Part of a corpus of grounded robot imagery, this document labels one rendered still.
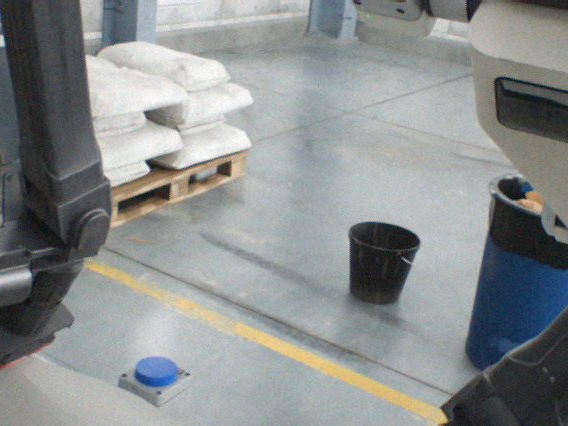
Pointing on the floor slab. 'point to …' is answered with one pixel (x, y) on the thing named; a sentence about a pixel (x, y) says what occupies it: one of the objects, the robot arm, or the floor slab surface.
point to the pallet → (174, 185)
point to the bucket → (380, 260)
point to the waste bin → (519, 275)
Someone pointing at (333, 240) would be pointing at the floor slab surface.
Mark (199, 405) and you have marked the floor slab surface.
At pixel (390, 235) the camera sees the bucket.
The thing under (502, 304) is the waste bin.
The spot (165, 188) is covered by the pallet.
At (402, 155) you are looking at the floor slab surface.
